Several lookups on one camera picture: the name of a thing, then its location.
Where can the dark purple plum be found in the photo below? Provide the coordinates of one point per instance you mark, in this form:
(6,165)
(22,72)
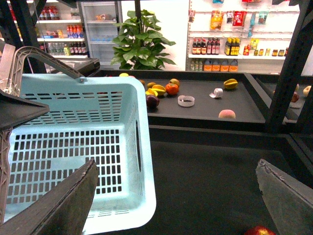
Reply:
(152,101)

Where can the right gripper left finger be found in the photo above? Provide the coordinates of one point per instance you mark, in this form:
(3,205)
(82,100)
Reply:
(61,211)

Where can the whole yellow starfruit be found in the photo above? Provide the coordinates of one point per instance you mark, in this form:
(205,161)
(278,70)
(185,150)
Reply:
(230,84)

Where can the light blue plastic basket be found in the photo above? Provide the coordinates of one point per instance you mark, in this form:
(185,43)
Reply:
(97,118)

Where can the green potted plant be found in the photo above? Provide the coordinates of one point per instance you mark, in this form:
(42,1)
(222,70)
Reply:
(139,44)

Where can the red green mango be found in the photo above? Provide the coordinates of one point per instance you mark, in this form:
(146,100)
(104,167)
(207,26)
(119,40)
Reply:
(175,81)

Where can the small white tape roll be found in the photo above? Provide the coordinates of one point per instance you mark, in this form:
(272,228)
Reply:
(217,93)

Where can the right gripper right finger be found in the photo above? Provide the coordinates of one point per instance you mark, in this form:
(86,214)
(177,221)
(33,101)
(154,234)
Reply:
(289,201)

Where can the red apple near camera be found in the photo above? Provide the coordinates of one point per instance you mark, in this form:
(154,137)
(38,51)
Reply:
(259,230)

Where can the orange persimmon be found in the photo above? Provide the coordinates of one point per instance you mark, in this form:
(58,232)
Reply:
(172,89)

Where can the black fruit display tray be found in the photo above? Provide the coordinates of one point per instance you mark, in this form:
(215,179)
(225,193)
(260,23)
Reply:
(247,100)

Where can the pink peach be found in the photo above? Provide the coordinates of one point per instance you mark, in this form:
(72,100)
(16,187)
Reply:
(227,114)

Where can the sliced yellow starfruit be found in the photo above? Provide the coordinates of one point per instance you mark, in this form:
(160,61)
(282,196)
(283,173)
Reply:
(156,90)

